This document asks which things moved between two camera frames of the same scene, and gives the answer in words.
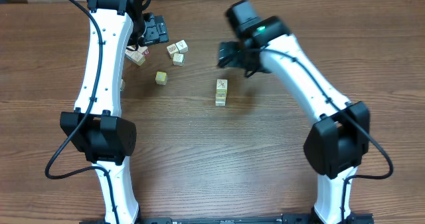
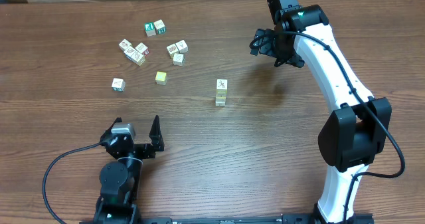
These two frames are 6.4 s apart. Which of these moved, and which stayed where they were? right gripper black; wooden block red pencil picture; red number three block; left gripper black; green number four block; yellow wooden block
Moved: left gripper black; right gripper black
Stayed: yellow wooden block; wooden block red pencil picture; green number four block; red number three block
